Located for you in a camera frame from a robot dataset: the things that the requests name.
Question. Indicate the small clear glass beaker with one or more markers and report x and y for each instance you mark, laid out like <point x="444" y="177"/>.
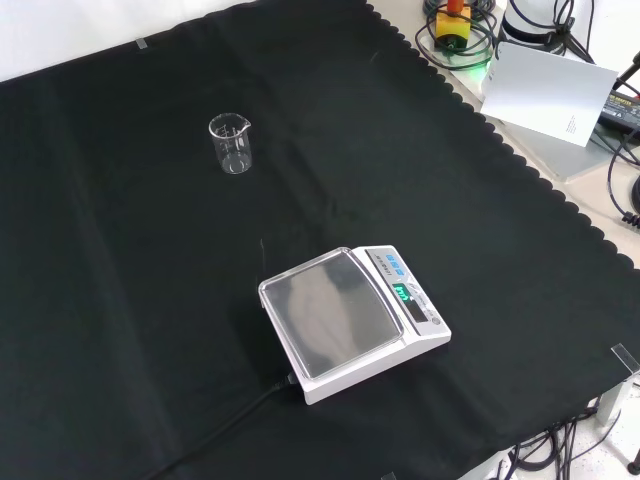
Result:
<point x="231" y="150"/>

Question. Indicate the white electronic balance steel pan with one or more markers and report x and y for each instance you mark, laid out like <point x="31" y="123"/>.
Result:
<point x="340" y="320"/>

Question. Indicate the black bench cloth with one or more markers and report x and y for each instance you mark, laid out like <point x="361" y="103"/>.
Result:
<point x="150" y="300"/>

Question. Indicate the yellow stop button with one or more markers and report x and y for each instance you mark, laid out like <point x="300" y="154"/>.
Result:
<point x="452" y="27"/>

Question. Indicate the clear tape strip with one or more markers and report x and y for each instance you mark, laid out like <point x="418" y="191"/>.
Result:
<point x="141" y="44"/>
<point x="626" y="358"/>

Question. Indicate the black power adapter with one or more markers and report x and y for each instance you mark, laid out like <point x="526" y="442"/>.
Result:
<point x="622" y="110"/>

